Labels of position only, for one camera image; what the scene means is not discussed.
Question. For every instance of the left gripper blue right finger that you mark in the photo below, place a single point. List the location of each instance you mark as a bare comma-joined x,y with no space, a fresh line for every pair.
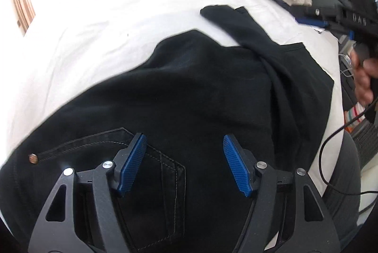
306,224

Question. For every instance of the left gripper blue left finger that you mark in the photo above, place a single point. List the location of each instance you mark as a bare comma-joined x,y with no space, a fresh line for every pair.
54,230

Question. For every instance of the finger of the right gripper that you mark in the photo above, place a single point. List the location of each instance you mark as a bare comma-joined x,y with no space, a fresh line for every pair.
312,22

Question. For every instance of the black jeans pants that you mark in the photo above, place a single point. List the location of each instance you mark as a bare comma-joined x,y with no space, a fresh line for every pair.
275,99

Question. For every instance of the right hand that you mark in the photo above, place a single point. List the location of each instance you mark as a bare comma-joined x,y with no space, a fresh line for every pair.
363,72

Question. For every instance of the white bed mattress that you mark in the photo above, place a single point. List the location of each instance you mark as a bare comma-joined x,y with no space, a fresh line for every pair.
73,45

